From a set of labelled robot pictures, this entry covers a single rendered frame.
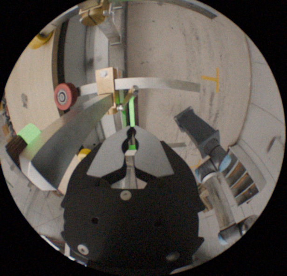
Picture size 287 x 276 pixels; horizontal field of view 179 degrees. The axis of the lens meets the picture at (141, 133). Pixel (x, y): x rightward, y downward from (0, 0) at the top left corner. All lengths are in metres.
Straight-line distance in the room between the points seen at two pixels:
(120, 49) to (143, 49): 0.76
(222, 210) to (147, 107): 1.25
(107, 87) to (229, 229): 0.87
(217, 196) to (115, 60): 0.95
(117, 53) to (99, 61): 0.14
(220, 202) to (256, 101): 2.37
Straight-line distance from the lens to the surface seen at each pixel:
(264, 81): 2.70
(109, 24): 0.32
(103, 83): 0.26
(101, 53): 0.56
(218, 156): 0.84
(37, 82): 0.43
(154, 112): 1.20
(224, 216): 0.72
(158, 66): 1.16
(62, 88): 0.30
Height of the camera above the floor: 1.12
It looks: 58 degrees down
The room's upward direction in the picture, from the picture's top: 175 degrees clockwise
